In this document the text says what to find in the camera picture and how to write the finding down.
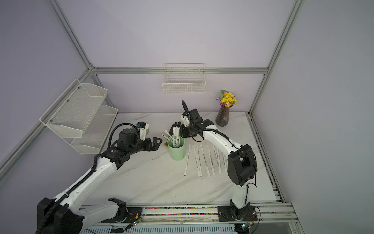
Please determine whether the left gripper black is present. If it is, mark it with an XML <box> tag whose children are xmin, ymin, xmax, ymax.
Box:
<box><xmin>129</xmin><ymin>137</ymin><xmax>162</xmax><ymax>156</ymax></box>

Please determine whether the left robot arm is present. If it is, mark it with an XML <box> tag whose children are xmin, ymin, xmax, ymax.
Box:
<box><xmin>36</xmin><ymin>122</ymin><xmax>163</xmax><ymax>234</ymax></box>

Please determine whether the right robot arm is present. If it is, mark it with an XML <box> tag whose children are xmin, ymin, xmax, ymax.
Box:
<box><xmin>179</xmin><ymin>101</ymin><xmax>258</xmax><ymax>222</ymax></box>

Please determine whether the bundle of wrapped straws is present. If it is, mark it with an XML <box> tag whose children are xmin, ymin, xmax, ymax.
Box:
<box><xmin>163</xmin><ymin>129</ymin><xmax>182</xmax><ymax>148</ymax></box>

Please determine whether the green storage cup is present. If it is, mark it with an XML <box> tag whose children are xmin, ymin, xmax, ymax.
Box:
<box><xmin>167</xmin><ymin>137</ymin><xmax>185</xmax><ymax>161</ymax></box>

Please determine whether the black yellow work glove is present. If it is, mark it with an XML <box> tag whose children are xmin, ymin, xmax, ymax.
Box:
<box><xmin>169</xmin><ymin>121</ymin><xmax>181</xmax><ymax>136</ymax></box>

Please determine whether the purple glass vase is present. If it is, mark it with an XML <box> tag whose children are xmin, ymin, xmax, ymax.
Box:
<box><xmin>215</xmin><ymin>104</ymin><xmax>231</xmax><ymax>127</ymax></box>

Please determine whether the yellow flower bouquet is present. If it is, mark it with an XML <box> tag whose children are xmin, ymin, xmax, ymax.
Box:
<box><xmin>217</xmin><ymin>89</ymin><xmax>238</xmax><ymax>108</ymax></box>

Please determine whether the white two-tier mesh shelf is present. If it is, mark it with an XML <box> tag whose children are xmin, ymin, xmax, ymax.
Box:
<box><xmin>40</xmin><ymin>80</ymin><xmax>118</xmax><ymax>155</ymax></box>

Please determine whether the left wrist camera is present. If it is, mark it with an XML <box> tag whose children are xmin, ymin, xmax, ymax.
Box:
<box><xmin>136</xmin><ymin>121</ymin><xmax>149</xmax><ymax>140</ymax></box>

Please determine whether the white wire wall basket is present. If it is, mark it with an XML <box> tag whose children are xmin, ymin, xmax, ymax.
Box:
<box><xmin>162</xmin><ymin>63</ymin><xmax>206</xmax><ymax>94</ymax></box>

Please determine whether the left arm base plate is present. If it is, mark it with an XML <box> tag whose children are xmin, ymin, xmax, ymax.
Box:
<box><xmin>101</xmin><ymin>207</ymin><xmax>143</xmax><ymax>223</ymax></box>

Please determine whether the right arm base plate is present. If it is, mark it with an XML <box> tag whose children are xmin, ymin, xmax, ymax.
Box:
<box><xmin>217</xmin><ymin>205</ymin><xmax>258</xmax><ymax>221</ymax></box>

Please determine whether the aluminium front rail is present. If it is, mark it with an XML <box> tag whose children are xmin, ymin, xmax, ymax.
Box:
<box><xmin>75</xmin><ymin>201</ymin><xmax>299</xmax><ymax>226</ymax></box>

